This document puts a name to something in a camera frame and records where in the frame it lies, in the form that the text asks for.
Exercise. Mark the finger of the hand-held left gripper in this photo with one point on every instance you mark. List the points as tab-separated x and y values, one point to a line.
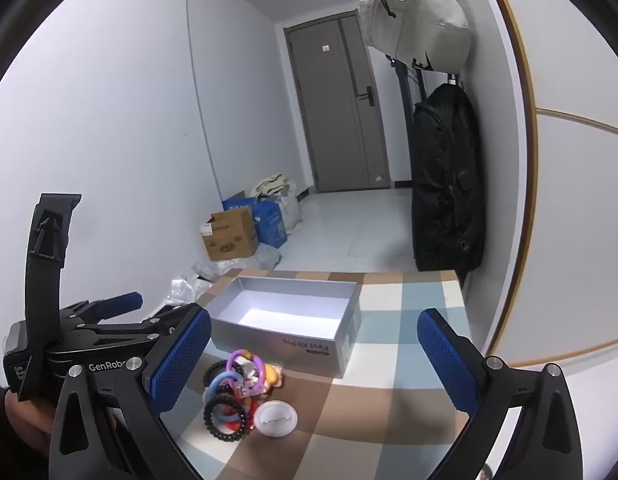
121	302
164	321

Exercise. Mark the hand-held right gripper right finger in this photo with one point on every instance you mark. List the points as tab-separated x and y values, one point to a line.
446	360

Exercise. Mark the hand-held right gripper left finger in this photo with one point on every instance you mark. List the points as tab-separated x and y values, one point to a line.
181	360

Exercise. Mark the red round badge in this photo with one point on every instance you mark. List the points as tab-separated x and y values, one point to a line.
234	428

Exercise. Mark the grey cardboard box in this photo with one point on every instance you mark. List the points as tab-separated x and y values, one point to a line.
269	341

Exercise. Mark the white round badge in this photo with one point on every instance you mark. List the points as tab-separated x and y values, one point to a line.
275	419

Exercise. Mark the person's left forearm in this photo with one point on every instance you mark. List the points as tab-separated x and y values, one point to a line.
4	460

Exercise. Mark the person's left hand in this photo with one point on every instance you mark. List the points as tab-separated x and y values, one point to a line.
26	422

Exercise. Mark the clear plastic wrap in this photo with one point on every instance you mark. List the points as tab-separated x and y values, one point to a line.
209	267
186	291

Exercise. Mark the checked tablecloth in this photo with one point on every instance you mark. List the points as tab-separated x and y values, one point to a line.
389	410

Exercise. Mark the brown cardboard box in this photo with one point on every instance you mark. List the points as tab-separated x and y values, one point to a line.
234	240

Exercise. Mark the blue cardboard box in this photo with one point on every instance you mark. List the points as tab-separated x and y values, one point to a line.
271	222

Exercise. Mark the beige cloth bag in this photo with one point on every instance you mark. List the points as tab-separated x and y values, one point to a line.
271	185

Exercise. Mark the black hanging bag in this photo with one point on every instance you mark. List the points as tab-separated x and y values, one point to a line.
446	185

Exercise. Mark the grey door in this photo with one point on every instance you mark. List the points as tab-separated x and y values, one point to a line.
334	110

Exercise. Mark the black coat rack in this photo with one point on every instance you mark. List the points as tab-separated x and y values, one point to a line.
404	91

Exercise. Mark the light grey backpack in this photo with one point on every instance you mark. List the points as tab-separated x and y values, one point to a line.
414	15

